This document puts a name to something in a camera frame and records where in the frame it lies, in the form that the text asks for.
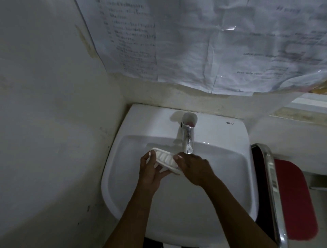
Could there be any person's right hand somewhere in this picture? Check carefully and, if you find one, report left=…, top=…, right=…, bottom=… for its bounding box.
left=173, top=152, right=217, bottom=187

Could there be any person's left hand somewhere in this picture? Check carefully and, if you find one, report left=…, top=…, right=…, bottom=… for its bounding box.
left=139, top=150, right=174, bottom=196

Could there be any white plastic soap dish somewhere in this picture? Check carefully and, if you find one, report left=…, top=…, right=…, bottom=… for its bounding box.
left=149, top=147, right=184, bottom=175

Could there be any person's right forearm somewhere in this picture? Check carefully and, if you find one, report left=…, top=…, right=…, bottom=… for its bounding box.
left=201, top=175, right=279, bottom=248

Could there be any person's left forearm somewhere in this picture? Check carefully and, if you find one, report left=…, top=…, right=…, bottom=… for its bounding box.
left=103, top=183, right=159, bottom=248

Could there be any white ceramic sink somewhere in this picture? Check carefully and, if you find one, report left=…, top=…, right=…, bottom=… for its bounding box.
left=101, top=103, right=259, bottom=248

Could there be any chrome faucet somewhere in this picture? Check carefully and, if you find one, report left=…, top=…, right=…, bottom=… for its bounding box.
left=178, top=112, right=198, bottom=155

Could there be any red chair seat cushion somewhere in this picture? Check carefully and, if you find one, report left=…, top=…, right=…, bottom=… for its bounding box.
left=274, top=159, right=319, bottom=241

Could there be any laminated paper notice sheet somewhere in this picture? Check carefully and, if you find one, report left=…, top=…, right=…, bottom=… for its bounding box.
left=75, top=0, right=327, bottom=96

